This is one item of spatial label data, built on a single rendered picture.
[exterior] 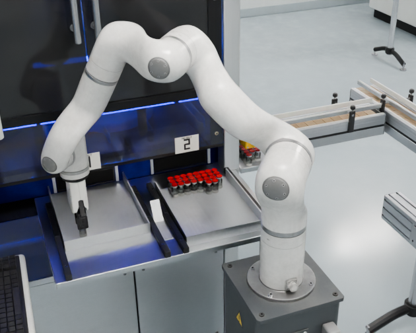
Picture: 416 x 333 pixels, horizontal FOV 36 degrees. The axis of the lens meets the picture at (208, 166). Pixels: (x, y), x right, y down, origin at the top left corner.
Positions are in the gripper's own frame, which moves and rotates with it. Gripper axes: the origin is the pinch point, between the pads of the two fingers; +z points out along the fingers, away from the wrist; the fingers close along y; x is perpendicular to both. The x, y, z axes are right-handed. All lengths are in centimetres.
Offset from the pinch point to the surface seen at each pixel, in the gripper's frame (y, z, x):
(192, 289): -22, 55, 41
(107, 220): -5.8, 5.7, 8.8
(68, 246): 5.5, 4.4, -5.4
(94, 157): -20.1, -9.7, 8.9
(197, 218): 3.7, 5.9, 35.4
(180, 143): -20.2, -9.0, 38.3
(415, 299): -5, 77, 135
